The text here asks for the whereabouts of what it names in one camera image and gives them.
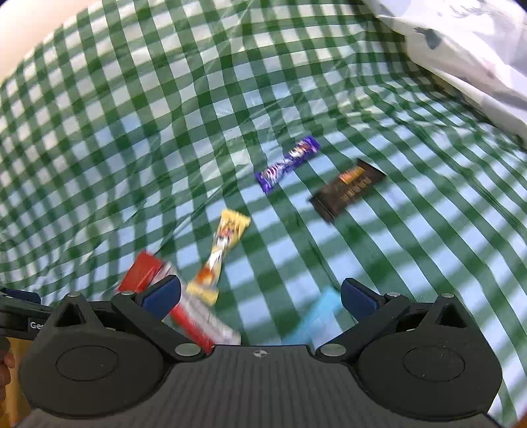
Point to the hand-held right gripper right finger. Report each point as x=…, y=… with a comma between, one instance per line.
x=358, y=298

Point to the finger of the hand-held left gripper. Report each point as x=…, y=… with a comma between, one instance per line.
x=20, y=297
x=20, y=321

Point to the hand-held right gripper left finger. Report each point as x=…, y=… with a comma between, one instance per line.
x=162, y=296

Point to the long red white snack packet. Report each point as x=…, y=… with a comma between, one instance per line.
x=138, y=271

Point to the light blue snack packet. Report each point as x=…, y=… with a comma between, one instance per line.
x=321, y=312

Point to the yellow cartoon snack packet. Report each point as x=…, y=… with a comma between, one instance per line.
x=222, y=243

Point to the person's left hand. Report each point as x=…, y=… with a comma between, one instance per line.
x=6, y=372

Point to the dark brown chocolate packet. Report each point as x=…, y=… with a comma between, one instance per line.
x=350, y=189

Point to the purple snack packet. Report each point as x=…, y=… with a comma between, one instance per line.
x=284, y=166

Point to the green checkered cloth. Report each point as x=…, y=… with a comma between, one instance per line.
x=164, y=123

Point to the white printed cloth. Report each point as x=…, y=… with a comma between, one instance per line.
x=473, y=49

